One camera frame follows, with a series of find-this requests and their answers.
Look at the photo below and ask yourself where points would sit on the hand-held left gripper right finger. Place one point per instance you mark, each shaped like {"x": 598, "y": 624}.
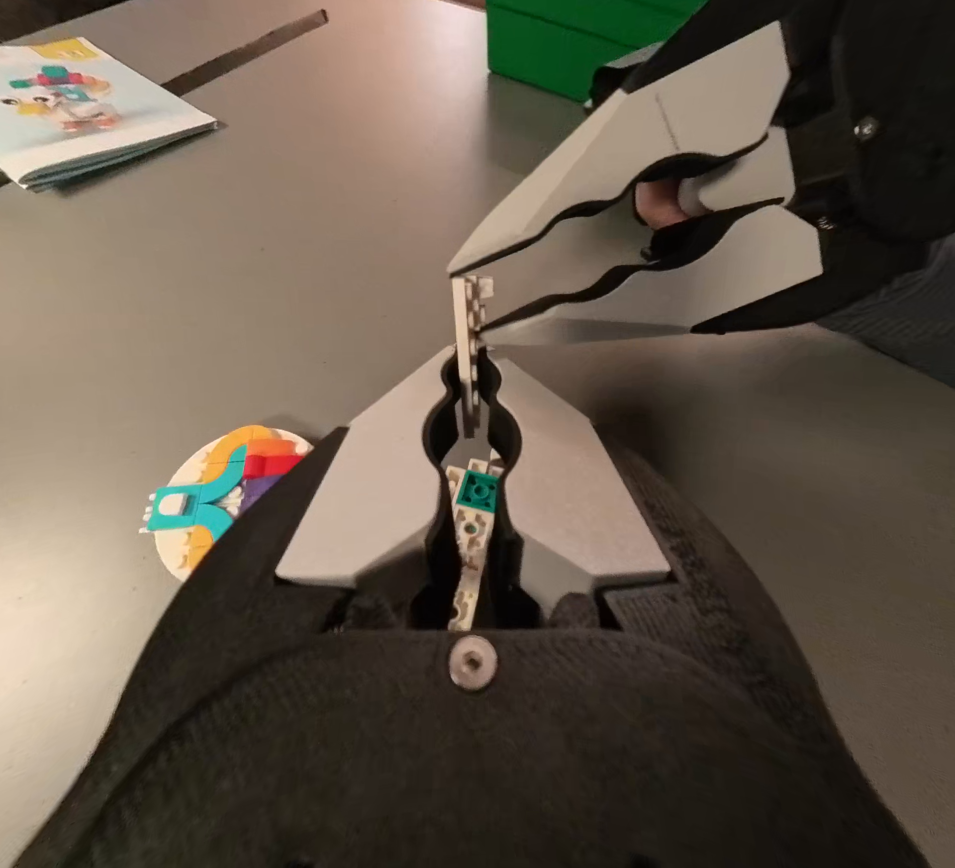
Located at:
{"x": 589, "y": 510}

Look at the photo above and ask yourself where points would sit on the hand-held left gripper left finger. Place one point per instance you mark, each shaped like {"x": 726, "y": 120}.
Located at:
{"x": 358, "y": 510}

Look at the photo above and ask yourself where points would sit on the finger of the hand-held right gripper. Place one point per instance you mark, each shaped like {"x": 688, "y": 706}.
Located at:
{"x": 709, "y": 271}
{"x": 597, "y": 166}

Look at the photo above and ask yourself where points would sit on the white brick assembly teal brick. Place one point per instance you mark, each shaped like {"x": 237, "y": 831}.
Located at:
{"x": 477, "y": 495}

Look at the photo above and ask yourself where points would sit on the person's right hand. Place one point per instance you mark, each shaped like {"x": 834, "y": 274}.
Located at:
{"x": 660, "y": 204}

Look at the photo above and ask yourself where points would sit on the green divided plastic bin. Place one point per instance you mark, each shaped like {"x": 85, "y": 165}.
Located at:
{"x": 567, "y": 25}

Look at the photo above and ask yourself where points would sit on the round rainbow brick plate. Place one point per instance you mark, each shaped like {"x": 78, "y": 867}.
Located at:
{"x": 216, "y": 465}

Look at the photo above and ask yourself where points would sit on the person's leg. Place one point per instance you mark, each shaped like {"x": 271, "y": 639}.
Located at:
{"x": 903, "y": 316}

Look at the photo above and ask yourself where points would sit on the instruction booklet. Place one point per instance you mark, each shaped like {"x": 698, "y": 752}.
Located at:
{"x": 89, "y": 129}

